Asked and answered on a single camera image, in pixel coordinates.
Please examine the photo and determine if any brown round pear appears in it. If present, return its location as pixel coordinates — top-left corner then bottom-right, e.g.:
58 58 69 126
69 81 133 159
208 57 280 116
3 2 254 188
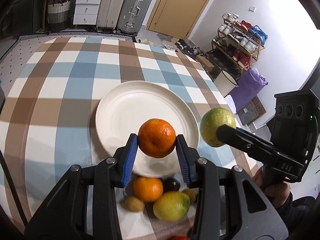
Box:
125 196 144 212

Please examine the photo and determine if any large yellow guava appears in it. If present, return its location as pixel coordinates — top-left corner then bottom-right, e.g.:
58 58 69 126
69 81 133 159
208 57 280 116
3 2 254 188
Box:
153 191 190 222

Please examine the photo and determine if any person right hand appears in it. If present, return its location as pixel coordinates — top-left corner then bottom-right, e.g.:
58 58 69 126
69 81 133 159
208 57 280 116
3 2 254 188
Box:
253 167 290 208

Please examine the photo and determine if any beige suitcase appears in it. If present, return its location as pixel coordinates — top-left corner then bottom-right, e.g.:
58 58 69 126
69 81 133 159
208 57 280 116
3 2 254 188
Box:
96 0 124 29

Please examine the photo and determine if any dark plum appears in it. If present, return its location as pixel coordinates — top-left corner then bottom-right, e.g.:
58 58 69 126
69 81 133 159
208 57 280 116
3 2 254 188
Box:
162 178 181 192

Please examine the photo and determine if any cream round plate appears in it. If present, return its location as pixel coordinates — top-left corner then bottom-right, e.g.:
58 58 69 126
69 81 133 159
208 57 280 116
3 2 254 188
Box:
95 81 200 177

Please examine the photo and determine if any checkered tablecloth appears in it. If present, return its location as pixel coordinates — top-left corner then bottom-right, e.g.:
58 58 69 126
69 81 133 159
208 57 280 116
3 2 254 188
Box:
1 36 258 232

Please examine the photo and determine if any cardboard box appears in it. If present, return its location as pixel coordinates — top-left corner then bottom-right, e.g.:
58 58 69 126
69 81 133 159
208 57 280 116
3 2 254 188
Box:
195 55 214 73

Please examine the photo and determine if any wooden shoe rack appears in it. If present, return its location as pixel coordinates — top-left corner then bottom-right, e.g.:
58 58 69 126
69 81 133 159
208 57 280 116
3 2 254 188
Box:
211 12 268 75

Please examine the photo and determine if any cream trash bin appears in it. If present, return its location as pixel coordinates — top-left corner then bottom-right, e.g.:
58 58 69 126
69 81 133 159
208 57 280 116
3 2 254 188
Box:
214 70 238 97

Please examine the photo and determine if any woven laundry basket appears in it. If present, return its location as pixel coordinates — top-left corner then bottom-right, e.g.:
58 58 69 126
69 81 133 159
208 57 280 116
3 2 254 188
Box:
48 0 71 32

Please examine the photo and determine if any purple plastic bag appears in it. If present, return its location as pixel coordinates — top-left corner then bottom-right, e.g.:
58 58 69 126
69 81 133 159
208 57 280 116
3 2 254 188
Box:
229 68 268 113

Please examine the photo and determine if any green yellow guava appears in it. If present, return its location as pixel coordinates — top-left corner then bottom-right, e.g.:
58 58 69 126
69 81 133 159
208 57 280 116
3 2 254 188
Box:
200 107 236 147

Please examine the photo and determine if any large orange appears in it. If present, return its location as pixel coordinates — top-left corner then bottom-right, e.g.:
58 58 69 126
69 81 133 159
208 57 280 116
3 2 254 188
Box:
133 177 163 203

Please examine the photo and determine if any patterned door mat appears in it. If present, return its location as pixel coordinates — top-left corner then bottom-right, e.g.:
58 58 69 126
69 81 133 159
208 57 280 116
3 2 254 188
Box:
238 96 266 125

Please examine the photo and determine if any silver suitcase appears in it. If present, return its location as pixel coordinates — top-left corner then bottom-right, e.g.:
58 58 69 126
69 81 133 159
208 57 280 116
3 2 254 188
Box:
116 0 152 36

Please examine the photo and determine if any wooden door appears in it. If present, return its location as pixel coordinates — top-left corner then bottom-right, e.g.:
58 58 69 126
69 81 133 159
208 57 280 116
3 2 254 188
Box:
144 0 210 39

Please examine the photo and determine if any small orange mandarin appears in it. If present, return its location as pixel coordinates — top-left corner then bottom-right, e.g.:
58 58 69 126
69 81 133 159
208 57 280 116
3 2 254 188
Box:
138 119 176 159

